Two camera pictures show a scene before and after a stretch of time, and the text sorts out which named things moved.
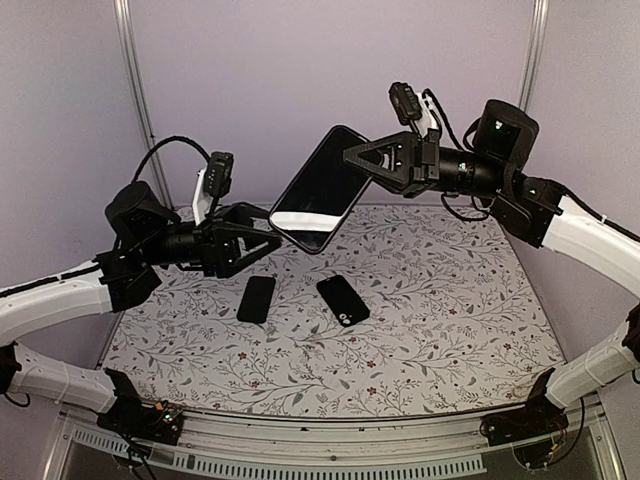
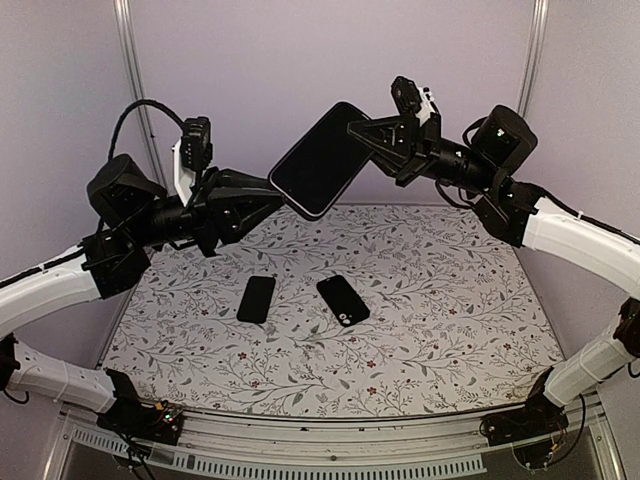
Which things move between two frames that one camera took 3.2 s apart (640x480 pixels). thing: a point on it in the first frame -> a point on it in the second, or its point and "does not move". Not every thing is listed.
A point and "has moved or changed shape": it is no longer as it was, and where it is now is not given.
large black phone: [255, 304] does not move
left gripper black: [219, 247] -> [224, 205]
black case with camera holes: [342, 300] does not move
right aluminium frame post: [538, 27] does not move
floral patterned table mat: [453, 324] does not move
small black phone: [323, 192] has moved or changed shape
